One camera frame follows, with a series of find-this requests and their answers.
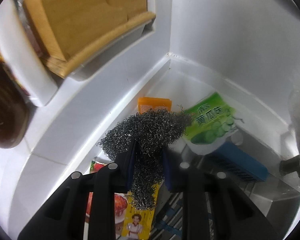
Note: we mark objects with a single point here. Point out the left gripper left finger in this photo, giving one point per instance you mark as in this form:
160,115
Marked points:
62,216

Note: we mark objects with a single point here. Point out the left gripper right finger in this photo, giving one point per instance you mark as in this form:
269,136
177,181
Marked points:
213,208

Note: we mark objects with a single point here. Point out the steel wool scrubber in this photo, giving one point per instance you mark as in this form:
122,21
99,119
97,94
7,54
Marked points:
153,130

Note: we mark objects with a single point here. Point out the red yellow seasoning packet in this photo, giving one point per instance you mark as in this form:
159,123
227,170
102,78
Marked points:
130,223

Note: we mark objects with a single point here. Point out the green cucumber chip bag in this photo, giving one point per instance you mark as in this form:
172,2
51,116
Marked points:
213,120

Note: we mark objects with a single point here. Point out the brown utensil jar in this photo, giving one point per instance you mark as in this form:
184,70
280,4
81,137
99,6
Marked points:
14,113

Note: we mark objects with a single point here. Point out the orange sponge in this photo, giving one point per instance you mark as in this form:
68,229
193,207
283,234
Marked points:
146,103

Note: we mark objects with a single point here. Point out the bamboo knife block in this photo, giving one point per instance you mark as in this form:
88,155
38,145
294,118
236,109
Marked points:
70,32

